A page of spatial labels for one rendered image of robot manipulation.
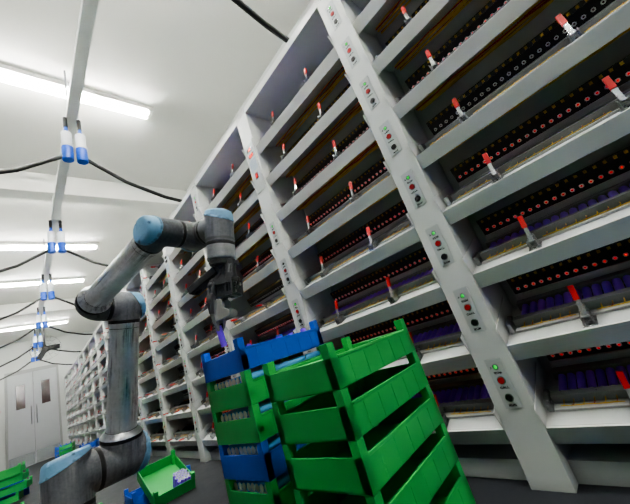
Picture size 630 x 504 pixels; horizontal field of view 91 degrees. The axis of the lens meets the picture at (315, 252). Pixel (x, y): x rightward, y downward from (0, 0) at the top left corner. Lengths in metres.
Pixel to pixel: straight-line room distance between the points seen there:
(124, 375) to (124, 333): 0.17
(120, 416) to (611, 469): 1.54
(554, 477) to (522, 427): 0.11
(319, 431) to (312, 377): 0.09
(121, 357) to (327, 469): 1.08
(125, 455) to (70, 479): 0.17
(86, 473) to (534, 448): 1.43
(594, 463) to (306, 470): 0.67
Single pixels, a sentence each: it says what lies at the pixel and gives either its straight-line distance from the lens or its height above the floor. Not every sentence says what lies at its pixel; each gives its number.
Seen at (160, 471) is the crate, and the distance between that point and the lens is 2.33.
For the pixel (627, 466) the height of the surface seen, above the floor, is 0.04.
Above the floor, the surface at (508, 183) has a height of 0.71.
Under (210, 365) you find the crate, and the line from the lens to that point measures 0.95.
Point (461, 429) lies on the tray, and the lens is 1.10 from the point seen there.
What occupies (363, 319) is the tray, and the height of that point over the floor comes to 0.52.
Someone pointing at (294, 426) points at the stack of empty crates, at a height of 0.35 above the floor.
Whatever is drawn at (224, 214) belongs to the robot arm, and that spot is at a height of 0.95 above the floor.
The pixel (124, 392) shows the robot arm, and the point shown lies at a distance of 1.57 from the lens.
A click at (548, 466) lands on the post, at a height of 0.05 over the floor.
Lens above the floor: 0.48
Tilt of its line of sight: 17 degrees up
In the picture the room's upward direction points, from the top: 18 degrees counter-clockwise
